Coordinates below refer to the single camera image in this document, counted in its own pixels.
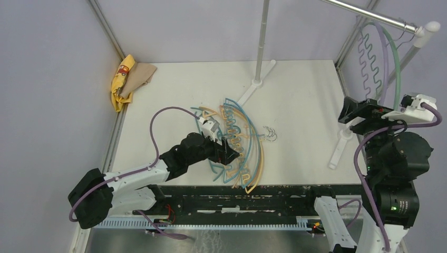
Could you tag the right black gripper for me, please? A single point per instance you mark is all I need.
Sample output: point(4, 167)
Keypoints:
point(369, 107)

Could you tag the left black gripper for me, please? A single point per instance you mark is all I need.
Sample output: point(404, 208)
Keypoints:
point(224, 155)

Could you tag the purple wavy hanger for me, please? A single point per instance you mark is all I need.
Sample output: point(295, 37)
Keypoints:
point(379, 62)

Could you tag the green wavy hanger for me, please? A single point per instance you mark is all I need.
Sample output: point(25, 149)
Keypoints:
point(366, 56)

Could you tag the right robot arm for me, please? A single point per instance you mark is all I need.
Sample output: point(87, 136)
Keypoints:
point(387, 161)

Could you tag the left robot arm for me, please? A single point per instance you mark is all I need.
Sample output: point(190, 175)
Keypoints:
point(100, 195)

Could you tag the orange wavy hanger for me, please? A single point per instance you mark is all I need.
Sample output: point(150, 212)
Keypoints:
point(242, 139)

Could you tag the yellow wavy hanger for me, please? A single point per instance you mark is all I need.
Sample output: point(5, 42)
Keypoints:
point(261, 154)

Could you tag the peach plastic hanger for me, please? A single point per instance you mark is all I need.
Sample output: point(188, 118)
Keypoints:
point(234, 172)

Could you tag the white garment rack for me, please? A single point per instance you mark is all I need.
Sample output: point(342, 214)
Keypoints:
point(423, 34)

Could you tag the beige cloth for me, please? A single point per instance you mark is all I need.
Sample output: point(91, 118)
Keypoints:
point(140, 74)

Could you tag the yellow patterned cloth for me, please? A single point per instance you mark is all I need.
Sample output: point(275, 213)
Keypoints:
point(118, 83)

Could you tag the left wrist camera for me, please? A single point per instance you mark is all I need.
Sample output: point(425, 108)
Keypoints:
point(209, 128)

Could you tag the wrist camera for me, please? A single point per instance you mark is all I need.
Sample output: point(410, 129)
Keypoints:
point(209, 128)
point(411, 110)

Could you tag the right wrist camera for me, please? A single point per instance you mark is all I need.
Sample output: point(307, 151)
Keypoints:
point(411, 110)

